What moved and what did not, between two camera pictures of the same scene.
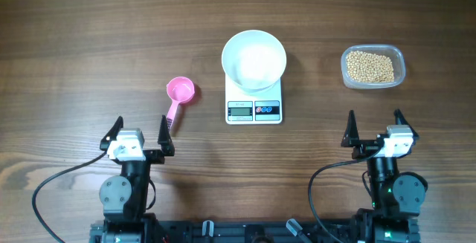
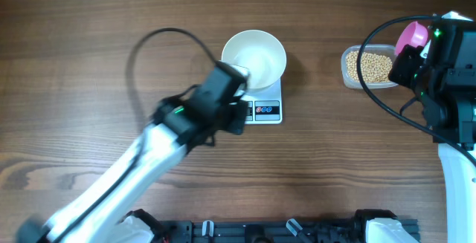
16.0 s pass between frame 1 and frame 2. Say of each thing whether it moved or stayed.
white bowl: stayed
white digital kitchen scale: stayed
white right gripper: moved
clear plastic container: stayed
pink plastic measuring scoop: moved
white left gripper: moved
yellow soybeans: stayed
